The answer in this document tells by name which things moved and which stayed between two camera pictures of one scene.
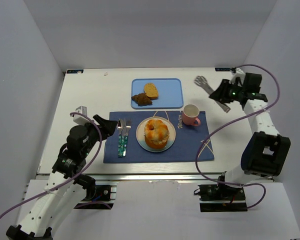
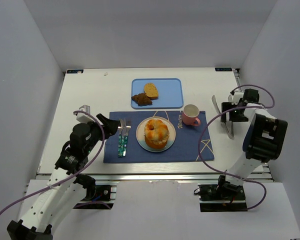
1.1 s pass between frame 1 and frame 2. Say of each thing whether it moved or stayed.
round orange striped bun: stayed
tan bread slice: stayed
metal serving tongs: moved
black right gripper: moved
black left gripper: stayed
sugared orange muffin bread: stayed
